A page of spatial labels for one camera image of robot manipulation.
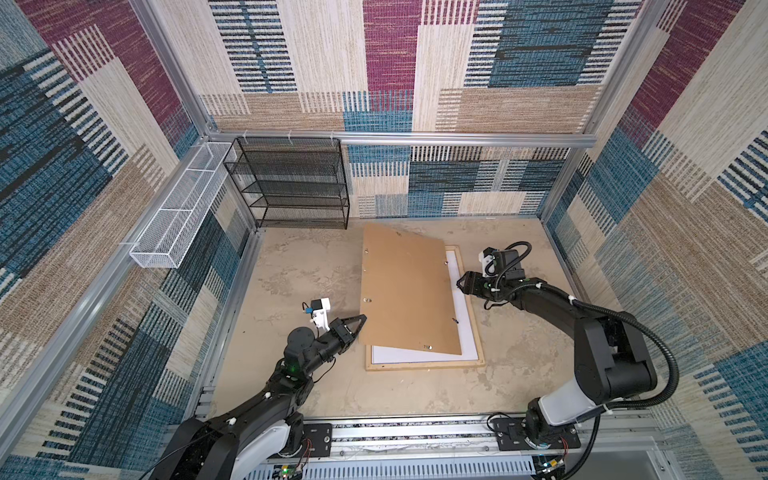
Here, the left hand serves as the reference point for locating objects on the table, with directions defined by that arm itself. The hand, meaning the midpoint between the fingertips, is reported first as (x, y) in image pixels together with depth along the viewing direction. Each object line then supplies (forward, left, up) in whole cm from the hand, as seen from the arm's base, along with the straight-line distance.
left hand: (367, 316), depth 78 cm
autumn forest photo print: (-5, -4, -14) cm, 15 cm away
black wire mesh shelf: (+52, +29, +2) cm, 60 cm away
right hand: (+13, -30, -9) cm, 34 cm away
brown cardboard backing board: (+14, -11, -13) cm, 22 cm away
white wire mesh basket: (+26, +61, +2) cm, 66 cm away
